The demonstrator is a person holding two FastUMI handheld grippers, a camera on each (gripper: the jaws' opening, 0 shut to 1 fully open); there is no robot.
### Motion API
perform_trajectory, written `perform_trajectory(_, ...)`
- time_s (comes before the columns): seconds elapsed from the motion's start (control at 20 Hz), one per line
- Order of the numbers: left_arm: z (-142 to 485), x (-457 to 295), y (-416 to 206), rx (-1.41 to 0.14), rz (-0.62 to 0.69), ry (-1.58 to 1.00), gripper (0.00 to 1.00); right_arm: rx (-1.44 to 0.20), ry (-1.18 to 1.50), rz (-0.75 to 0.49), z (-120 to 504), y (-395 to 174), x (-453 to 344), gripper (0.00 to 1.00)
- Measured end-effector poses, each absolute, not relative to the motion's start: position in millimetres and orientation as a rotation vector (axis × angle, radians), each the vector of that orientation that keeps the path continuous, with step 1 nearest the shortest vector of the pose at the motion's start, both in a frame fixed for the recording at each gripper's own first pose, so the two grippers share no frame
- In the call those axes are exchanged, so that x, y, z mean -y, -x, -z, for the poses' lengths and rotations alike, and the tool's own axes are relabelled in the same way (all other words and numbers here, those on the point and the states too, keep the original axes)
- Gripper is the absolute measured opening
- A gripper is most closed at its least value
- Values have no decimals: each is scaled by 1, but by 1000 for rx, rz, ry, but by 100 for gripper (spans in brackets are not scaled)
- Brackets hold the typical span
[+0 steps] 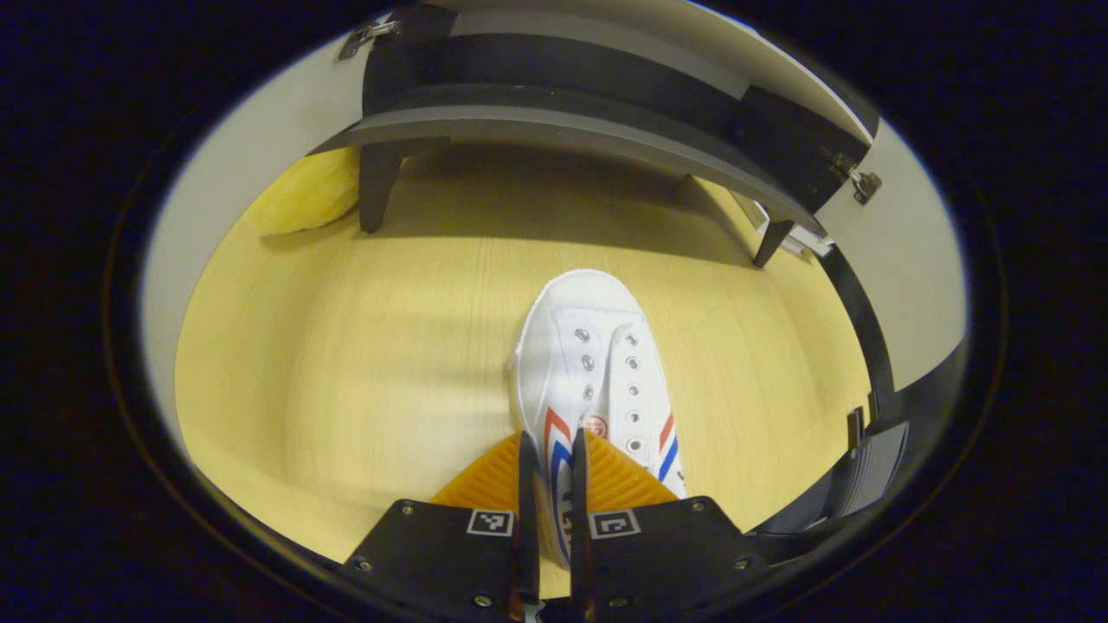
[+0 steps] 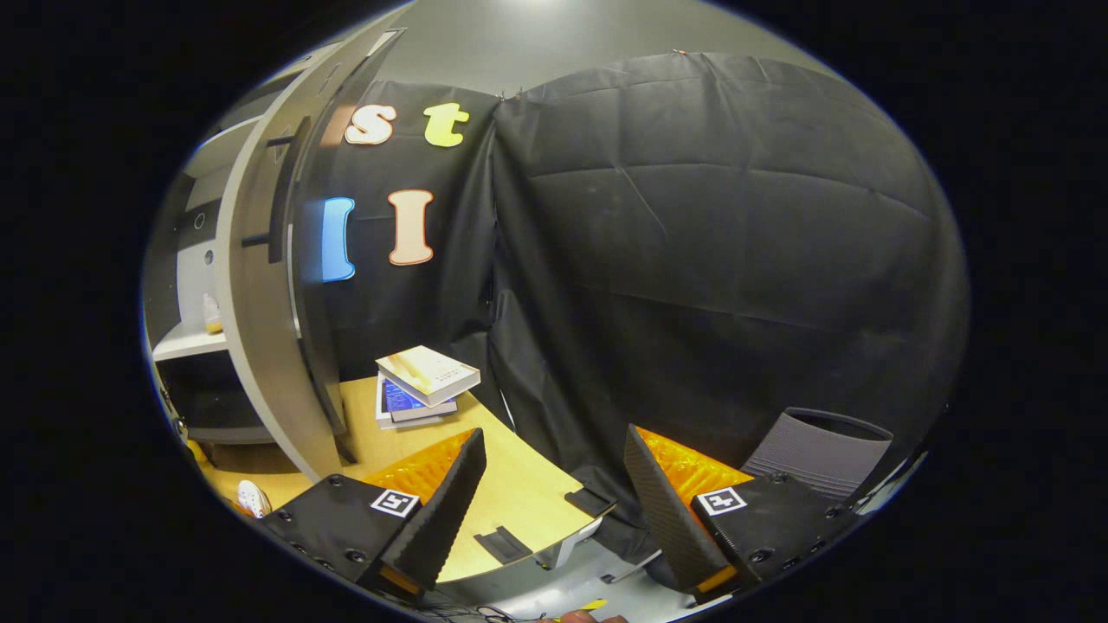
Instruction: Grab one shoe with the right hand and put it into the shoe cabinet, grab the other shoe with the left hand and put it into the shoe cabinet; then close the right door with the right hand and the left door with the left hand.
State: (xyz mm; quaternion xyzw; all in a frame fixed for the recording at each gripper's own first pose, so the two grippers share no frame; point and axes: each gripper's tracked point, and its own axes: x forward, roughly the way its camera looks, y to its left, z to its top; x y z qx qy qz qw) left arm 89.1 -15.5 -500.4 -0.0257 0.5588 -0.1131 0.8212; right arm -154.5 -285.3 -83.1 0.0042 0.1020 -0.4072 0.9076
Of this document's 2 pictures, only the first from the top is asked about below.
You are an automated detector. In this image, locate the yellow cloth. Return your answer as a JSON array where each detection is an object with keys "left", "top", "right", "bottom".
[{"left": 247, "top": 145, "right": 363, "bottom": 236}]

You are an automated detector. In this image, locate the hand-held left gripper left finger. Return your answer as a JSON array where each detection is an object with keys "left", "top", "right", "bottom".
[{"left": 340, "top": 430, "right": 544, "bottom": 622}]

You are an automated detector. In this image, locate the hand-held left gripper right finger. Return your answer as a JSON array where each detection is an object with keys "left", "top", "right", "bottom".
[{"left": 567, "top": 428, "right": 773, "bottom": 622}]

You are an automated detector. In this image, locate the white canvas shoe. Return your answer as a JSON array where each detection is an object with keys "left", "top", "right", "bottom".
[{"left": 508, "top": 269, "right": 689, "bottom": 572}]

